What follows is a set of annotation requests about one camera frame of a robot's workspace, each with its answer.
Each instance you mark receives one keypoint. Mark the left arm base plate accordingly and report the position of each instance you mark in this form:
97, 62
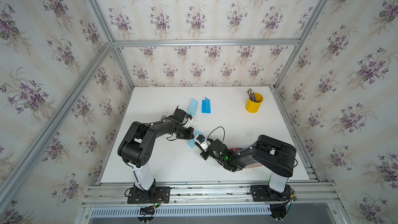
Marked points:
155, 195

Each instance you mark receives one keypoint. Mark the light blue front paper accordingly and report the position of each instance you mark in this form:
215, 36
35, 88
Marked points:
191, 142

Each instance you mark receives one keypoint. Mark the light blue paper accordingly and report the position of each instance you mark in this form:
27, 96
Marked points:
191, 142
193, 107

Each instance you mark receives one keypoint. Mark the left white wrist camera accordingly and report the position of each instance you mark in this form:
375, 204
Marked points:
188, 119

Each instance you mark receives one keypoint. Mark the pink eraser case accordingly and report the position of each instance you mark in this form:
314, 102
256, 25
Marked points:
254, 165

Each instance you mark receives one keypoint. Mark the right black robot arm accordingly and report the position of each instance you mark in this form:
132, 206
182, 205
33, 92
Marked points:
276, 155

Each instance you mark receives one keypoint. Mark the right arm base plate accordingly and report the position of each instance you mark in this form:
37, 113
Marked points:
263, 193

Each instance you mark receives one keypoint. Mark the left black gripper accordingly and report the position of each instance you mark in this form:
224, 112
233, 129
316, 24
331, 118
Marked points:
189, 134

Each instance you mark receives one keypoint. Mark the white vented cable duct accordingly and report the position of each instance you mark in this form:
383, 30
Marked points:
182, 211

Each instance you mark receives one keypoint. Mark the colored pencils bundle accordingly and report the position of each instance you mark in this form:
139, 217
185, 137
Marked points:
251, 95

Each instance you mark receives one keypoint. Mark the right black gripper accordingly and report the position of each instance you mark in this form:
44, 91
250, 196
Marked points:
203, 155

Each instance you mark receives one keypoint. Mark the bright blue square paper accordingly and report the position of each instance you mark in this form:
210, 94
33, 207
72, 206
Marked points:
206, 108

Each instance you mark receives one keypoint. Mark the aluminium front rail frame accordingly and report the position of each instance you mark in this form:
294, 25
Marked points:
311, 193

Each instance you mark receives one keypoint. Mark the yellow pencil cup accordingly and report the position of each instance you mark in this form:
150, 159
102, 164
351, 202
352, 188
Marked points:
253, 106

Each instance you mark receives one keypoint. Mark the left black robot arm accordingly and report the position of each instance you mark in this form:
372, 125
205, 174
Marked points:
137, 145

